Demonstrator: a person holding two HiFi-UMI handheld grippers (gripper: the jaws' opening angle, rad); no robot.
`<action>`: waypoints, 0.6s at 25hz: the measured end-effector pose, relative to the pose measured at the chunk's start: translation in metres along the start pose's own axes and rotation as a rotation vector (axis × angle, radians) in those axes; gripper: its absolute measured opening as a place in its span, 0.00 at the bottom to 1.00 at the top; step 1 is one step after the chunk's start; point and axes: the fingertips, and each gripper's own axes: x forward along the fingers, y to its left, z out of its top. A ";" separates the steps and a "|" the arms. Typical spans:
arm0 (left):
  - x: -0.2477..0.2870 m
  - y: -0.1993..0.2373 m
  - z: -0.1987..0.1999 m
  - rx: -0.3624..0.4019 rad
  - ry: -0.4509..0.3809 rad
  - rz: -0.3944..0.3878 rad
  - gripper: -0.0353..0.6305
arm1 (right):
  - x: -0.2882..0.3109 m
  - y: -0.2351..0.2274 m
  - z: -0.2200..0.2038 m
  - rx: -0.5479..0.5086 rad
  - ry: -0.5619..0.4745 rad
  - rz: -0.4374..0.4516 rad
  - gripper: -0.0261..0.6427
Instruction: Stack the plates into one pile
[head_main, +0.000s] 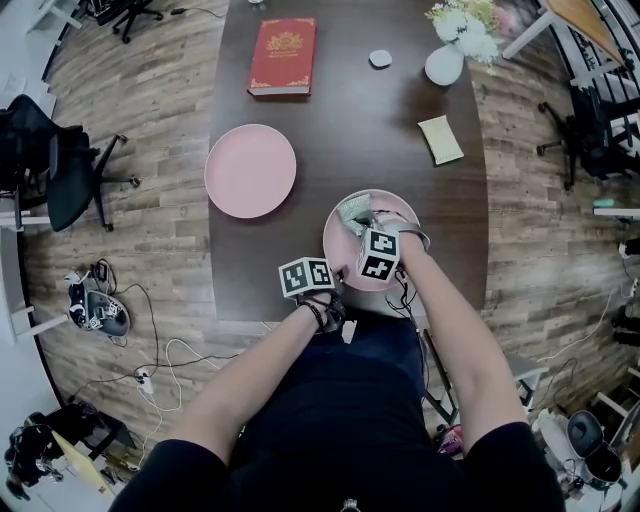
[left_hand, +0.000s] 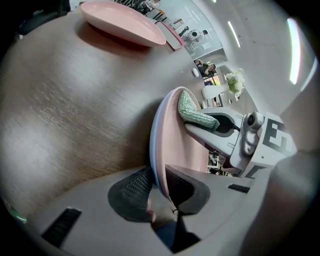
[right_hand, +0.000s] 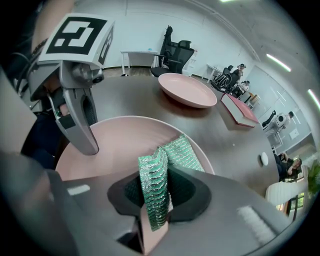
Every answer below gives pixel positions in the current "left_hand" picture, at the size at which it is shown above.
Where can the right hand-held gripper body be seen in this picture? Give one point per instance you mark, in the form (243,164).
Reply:
(272,140)

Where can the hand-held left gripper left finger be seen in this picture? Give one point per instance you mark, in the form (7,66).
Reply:
(95,225)

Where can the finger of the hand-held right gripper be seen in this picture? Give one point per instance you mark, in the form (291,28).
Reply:
(215,142)
(225,112)

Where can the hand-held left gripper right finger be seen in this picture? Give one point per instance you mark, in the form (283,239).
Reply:
(220,200)

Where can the green patterned sponge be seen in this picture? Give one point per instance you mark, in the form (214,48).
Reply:
(192,112)

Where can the pink plate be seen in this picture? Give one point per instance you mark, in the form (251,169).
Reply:
(120,22)
(175,145)

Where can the blue plate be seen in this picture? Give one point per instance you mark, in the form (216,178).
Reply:
(152,145)

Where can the person's left hand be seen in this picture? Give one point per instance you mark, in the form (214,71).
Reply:
(151,215)

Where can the yellow green sponge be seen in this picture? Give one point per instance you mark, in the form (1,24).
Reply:
(204,105)

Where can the white ceramic vase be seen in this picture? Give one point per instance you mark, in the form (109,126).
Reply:
(215,91)

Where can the white vase with flowers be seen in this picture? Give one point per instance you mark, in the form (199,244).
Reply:
(236,82)

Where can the small white oval case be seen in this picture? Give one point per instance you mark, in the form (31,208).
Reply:
(195,72)

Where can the white domed backpack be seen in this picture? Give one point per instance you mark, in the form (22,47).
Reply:
(193,36)

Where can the red hardcover book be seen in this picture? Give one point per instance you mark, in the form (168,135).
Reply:
(172,36)

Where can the round wooden table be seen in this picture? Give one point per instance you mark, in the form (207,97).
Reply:
(160,13)

